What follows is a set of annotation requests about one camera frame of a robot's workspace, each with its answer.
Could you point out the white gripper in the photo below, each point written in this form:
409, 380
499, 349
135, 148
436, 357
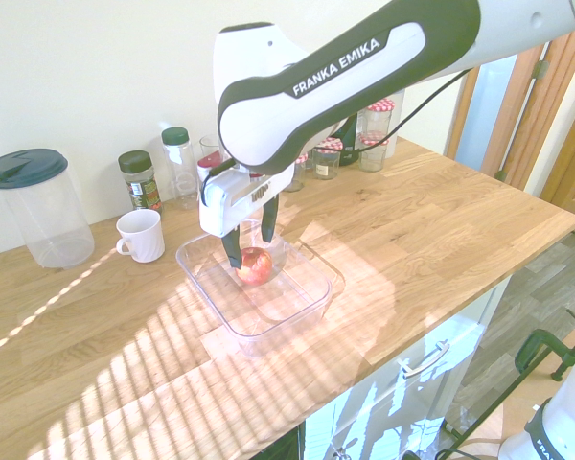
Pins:
242, 203

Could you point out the red apple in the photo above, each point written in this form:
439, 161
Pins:
256, 266

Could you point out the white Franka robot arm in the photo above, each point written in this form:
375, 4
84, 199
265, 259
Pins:
316, 120

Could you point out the clear rectangular plastic container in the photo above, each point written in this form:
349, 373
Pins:
287, 306

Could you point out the glass jar red checked lid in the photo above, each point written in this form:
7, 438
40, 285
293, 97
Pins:
301, 175
371, 155
326, 165

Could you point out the clear bottle green cap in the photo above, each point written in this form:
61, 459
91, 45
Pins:
182, 167

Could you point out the tall clear drinking glass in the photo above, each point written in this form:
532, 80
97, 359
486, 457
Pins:
208, 144

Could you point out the white ceramic mug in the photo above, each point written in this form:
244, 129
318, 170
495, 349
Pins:
144, 237

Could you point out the spice jar dark lid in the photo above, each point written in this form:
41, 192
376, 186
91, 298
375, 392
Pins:
141, 187

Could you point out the black Vega Sport tub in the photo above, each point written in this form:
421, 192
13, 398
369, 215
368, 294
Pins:
349, 144

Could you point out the tall jar red checked lid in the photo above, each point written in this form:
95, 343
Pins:
379, 117

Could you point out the tall clear glass jar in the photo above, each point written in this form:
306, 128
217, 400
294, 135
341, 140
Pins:
397, 120

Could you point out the large clear canister dark lid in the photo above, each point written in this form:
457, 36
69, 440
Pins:
43, 215

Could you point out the black appliance front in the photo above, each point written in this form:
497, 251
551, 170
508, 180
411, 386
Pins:
280, 445

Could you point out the white cabinet with drawer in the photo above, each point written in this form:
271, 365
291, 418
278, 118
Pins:
412, 397

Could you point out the black screw clamp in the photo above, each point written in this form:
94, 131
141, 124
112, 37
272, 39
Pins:
532, 347

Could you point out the black metal frame bar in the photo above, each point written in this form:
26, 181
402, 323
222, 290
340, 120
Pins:
489, 418

